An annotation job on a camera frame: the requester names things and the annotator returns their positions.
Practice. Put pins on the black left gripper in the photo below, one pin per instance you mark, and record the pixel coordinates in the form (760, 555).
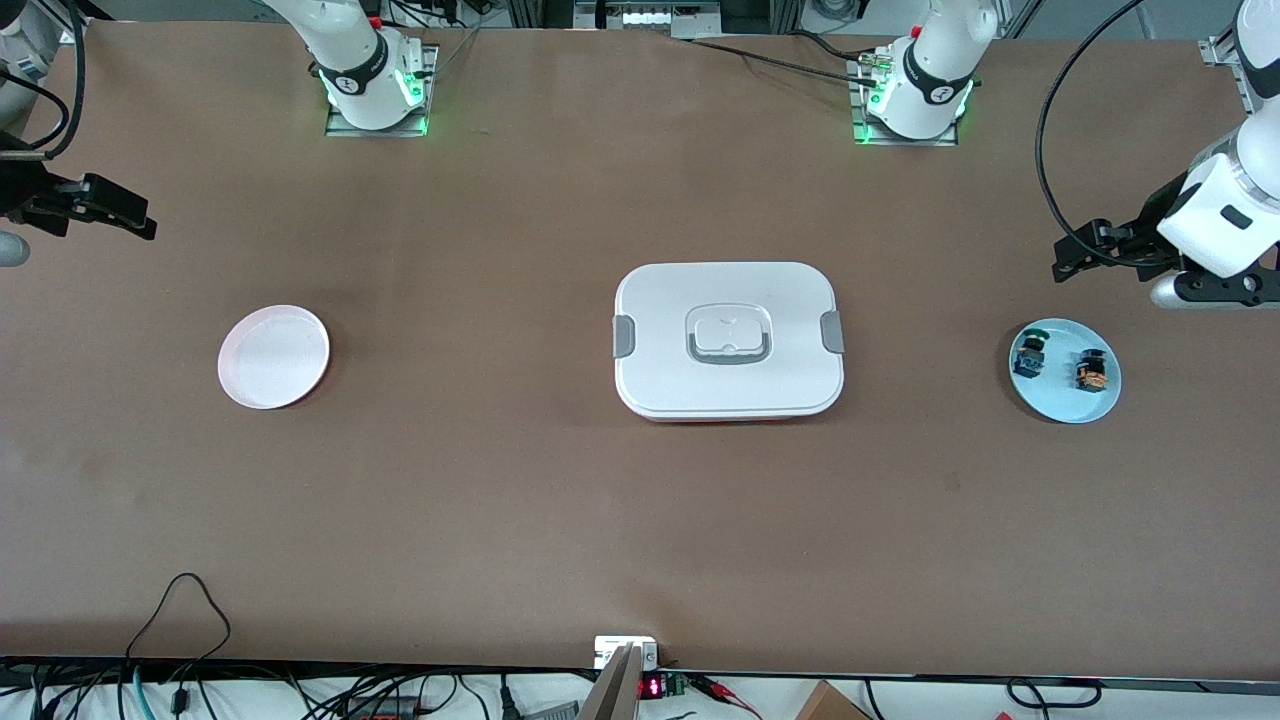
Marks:
(1143, 236)

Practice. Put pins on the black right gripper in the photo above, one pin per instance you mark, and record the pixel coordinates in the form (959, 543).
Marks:
(22, 188)

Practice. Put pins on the orange push-button switch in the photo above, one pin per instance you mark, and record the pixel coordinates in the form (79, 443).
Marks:
(1092, 372)

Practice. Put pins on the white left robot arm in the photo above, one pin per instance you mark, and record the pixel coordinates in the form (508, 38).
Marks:
(930, 80)

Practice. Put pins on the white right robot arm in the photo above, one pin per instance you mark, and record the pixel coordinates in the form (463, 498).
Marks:
(352, 60)

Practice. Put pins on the white lidded lunch box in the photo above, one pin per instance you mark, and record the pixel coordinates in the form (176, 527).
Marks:
(730, 300)

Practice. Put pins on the brown cardboard box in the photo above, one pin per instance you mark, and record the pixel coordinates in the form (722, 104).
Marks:
(830, 705)

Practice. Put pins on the light blue round plate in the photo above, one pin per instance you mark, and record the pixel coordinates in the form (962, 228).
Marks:
(1060, 400)

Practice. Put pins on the pink round plate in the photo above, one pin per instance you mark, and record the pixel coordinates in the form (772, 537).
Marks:
(270, 360)

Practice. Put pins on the red alligator clip lead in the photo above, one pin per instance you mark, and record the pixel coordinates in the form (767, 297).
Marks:
(725, 690)

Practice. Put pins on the red digit display module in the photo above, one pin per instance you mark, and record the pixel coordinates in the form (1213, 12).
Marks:
(655, 687)

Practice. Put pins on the green push-button switch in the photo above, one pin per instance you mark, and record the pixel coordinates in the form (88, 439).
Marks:
(1030, 355)

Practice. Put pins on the aluminium frame profile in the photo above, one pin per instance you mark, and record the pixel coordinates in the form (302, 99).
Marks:
(90, 12)

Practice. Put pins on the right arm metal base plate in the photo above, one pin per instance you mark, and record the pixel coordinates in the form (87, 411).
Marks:
(333, 128)

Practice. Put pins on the perforated aluminium frame rail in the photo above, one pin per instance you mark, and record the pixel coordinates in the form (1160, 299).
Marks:
(1222, 50)

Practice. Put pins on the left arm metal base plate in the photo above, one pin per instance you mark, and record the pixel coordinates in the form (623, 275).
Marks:
(862, 138)

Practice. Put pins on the metal bracket with white connector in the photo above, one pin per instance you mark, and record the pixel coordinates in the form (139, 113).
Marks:
(645, 15)

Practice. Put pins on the small white bracket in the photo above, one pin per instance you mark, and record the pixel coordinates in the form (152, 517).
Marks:
(610, 648)

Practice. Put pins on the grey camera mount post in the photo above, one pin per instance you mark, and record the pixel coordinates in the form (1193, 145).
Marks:
(615, 690)

